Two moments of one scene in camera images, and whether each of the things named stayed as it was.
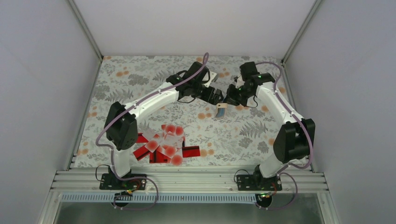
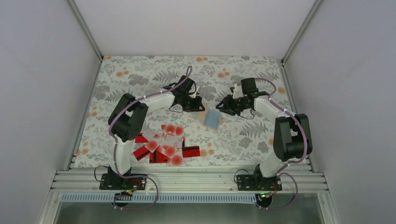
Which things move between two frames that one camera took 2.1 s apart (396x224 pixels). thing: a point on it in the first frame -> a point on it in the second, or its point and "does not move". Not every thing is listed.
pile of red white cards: x=165 y=147 does not move
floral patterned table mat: x=181 y=132 does not move
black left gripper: x=214 y=100 -> x=196 y=106
